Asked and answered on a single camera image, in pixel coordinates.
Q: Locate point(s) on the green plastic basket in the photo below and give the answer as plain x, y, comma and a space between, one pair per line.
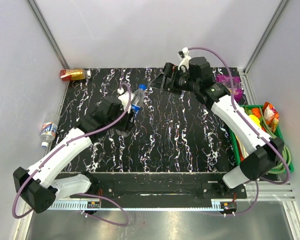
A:
253, 138

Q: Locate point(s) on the orange snack bag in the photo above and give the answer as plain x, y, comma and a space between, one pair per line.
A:
271, 116

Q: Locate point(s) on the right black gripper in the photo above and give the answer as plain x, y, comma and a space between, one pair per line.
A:
169, 71

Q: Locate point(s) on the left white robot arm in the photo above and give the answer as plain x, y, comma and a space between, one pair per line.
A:
38, 186

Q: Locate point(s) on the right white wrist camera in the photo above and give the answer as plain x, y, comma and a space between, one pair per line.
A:
185, 59

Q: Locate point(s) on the clear water bottle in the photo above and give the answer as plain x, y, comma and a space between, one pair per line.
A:
49, 129

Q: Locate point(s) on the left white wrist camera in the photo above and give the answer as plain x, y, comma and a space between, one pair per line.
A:
125, 98

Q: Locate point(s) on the Pepsi plastic bottle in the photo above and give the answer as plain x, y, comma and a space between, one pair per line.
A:
136, 105

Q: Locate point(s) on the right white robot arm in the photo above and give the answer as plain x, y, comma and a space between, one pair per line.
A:
196, 76

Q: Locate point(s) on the blue bottle cap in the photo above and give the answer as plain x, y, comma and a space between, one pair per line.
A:
142, 87

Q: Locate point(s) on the purple snack bag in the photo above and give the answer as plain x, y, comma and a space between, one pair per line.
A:
225, 79

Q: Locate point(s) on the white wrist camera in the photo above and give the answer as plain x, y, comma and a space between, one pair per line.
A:
185, 59
125, 98

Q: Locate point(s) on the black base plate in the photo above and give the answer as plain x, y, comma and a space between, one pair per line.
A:
201, 185

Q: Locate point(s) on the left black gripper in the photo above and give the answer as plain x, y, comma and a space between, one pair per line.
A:
129, 119

